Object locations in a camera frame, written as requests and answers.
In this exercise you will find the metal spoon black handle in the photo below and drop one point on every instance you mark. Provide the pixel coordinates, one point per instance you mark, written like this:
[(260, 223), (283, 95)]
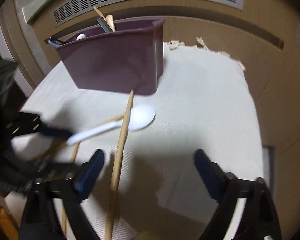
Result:
[(104, 25)]

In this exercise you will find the white table cloth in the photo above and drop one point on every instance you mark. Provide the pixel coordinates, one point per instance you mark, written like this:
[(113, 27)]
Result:
[(202, 101)]

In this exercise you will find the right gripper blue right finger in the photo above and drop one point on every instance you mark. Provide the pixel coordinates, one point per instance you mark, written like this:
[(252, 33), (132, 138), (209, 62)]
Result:
[(224, 188)]

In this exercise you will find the white plastic spoon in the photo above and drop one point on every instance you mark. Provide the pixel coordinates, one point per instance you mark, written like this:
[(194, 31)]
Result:
[(140, 117)]

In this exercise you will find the small white ball spoon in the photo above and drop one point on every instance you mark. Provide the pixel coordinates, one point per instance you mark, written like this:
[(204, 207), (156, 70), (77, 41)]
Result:
[(80, 36)]

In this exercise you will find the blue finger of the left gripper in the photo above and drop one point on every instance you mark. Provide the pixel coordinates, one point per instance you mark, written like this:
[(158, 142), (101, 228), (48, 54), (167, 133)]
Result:
[(55, 132)]

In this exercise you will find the wooden spoon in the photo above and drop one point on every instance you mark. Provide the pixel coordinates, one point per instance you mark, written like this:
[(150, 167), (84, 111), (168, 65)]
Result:
[(110, 22)]

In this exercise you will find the purple plastic utensil holder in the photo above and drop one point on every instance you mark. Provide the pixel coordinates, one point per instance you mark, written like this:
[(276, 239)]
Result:
[(131, 58)]

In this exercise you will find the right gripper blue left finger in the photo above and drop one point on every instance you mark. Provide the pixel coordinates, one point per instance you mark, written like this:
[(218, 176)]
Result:
[(74, 191)]

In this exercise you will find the blue plastic spoon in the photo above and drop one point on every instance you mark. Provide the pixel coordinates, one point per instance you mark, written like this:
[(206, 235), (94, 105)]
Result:
[(55, 42)]

